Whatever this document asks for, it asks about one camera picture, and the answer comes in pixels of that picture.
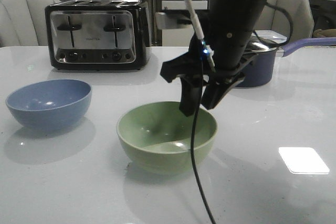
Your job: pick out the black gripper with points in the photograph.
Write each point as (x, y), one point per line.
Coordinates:
(222, 58)

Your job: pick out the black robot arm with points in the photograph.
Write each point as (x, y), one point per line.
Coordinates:
(228, 27)

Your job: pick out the green bowl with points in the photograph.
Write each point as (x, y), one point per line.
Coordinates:
(158, 137)

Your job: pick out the glass pot lid blue knob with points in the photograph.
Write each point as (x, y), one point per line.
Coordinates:
(258, 44)

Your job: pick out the dark blue saucepan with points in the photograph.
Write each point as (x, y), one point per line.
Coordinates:
(259, 72)

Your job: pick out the left grey armchair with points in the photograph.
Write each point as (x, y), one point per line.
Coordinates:
(23, 22)

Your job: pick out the blue bowl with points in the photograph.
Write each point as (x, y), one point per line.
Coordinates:
(50, 105)

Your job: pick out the clear plastic container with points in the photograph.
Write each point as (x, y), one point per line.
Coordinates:
(271, 35)

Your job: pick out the black and chrome toaster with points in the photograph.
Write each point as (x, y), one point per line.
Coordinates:
(98, 34)

